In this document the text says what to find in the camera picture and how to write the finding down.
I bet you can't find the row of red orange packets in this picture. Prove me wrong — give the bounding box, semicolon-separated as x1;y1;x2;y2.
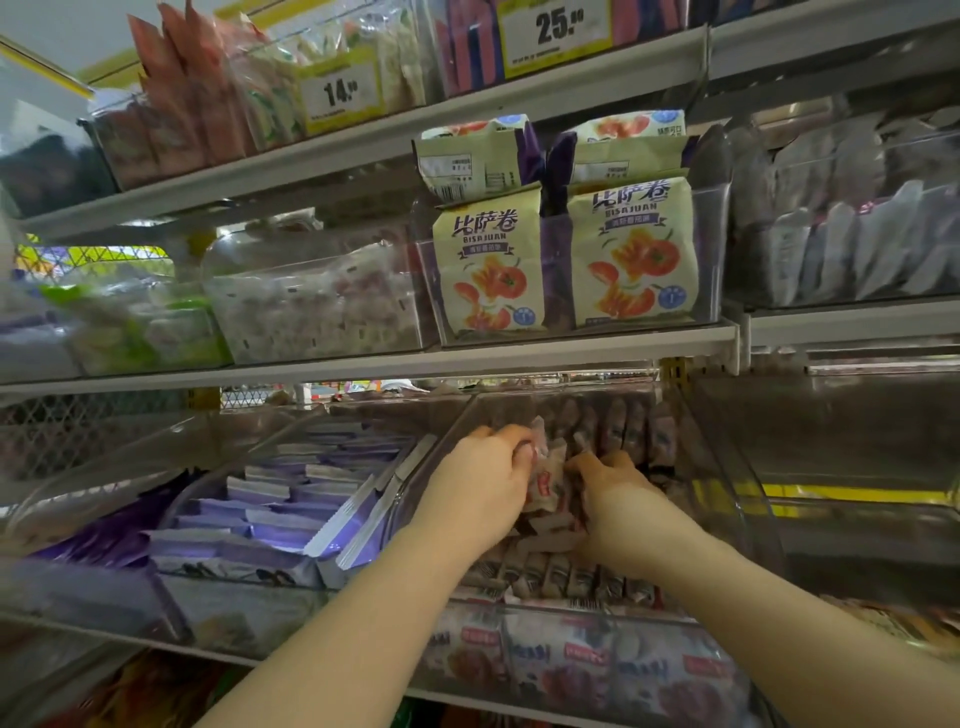
90;0;256;189

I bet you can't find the row of pink blue packets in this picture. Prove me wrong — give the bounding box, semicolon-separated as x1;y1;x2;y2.
431;0;710;99

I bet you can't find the large yellow price tag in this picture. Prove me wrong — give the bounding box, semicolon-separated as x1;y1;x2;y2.
496;0;615;80

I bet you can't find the person's left forearm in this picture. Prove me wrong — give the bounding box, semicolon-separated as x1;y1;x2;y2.
193;521;485;728

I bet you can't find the pile of white green packets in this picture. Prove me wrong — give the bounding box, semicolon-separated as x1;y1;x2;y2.
225;7;430;151

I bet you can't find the row of red label packets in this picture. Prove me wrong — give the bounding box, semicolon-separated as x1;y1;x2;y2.
416;600;760;728

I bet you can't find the cream tomato snack bag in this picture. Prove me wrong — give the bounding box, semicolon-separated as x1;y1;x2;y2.
432;187;547;336
414;114;543;205
567;176;701;329
551;109;687;198

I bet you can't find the empty clear plastic bin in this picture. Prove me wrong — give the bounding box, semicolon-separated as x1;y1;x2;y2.
688;371;960;610

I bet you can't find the person's right forearm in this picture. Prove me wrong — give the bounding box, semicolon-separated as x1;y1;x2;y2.
600;532;960;728

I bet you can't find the white small snack packet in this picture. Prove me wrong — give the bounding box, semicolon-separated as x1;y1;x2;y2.
522;417;576;516

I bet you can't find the pile of pink white packets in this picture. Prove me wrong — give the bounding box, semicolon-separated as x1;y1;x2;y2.
206;243;425;365

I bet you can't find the row of brown snack packets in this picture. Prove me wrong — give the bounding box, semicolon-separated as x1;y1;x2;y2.
461;396;680;610

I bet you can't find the stack of purple white packets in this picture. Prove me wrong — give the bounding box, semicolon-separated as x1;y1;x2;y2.
148;423;438;592

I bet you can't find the pile of dark purple packets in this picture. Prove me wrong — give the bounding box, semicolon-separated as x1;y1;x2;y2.
30;476;190;573

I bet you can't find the row of grey packets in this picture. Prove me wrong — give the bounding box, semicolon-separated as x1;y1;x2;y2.
731;112;960;305

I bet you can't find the person's left hand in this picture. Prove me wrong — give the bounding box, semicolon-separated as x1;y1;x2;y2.
408;423;538;562

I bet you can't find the pile of orange packets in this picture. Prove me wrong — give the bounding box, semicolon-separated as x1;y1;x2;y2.
41;648;252;728

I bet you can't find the person's right hand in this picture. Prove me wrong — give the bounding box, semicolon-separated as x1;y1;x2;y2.
566;450;706;585

